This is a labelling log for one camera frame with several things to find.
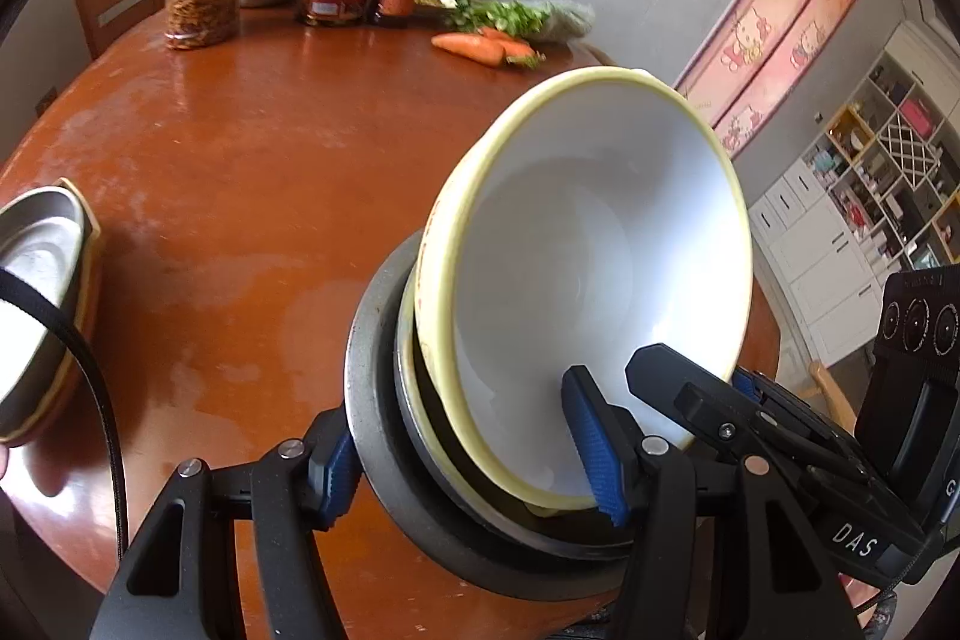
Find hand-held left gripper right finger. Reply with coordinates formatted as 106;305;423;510
561;365;863;640

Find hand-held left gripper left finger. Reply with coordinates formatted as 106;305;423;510
88;407;368;640

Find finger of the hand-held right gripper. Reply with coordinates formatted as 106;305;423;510
625;344;815;472
731;366;833;440

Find small steel bowl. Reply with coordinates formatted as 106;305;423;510
397;280;635;547

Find large steel basin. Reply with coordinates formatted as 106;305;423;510
343;231;638;605

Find yellow and white bowl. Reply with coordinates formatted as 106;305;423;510
414;66;753;512

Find yellow shell-shaped plate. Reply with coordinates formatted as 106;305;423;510
0;179;102;447

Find round metal pan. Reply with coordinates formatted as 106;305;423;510
0;184;87;438

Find light wooden chair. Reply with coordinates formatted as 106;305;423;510
806;361;860;432

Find white shelf unit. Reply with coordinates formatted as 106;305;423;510
802;21;960;285

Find pink cartoon door curtain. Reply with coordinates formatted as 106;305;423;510
675;0;860;157

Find carrot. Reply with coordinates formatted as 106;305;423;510
431;31;505;67
480;25;545;70

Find leafy green herbs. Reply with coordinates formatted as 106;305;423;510
446;0;552;37

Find black cable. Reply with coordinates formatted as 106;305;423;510
0;267;127;564

